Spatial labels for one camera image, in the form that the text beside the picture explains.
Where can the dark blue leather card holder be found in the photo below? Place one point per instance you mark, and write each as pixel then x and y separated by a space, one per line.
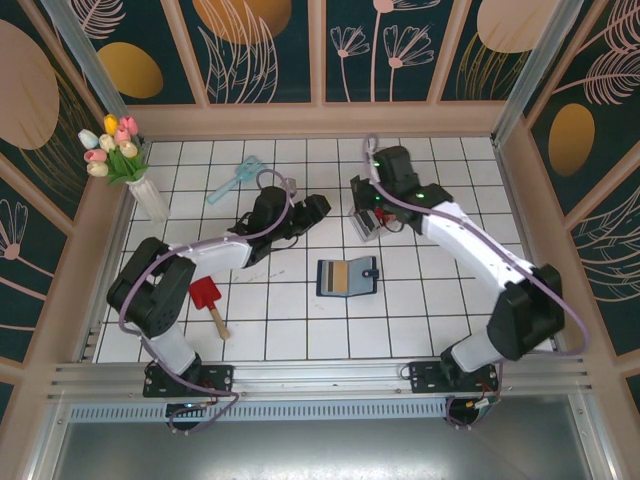
pixel 360 277

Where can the black card stack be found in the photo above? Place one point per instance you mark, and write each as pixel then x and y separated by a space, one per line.
pixel 366 222

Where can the single gold credit card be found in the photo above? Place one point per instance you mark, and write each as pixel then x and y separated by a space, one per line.
pixel 341 277

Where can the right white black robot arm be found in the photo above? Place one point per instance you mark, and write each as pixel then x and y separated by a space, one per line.
pixel 475 242

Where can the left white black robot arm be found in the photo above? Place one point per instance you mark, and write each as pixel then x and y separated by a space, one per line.
pixel 210 254

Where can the white ribbed vase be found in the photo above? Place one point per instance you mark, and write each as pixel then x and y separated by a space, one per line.
pixel 147 200

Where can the grey metal panel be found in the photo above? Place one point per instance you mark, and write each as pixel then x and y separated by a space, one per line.
pixel 320 450

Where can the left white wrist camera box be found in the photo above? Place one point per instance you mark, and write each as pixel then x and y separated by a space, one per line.
pixel 290 185

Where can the light blue toy rake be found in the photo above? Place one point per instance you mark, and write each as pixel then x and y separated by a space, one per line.
pixel 250 170

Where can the aluminium mounting rail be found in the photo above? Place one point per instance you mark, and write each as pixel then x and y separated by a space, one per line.
pixel 325 380

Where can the aluminium frame post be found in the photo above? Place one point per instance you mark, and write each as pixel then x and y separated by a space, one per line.
pixel 90 55
pixel 530 65

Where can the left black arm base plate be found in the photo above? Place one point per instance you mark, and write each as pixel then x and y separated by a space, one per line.
pixel 220 380

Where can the artificial tulip bouquet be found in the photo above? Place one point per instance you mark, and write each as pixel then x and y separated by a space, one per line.
pixel 120 150

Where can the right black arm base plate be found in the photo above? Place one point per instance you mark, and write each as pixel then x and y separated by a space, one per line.
pixel 425 380

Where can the red card stack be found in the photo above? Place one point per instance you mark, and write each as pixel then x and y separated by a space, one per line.
pixel 385 216

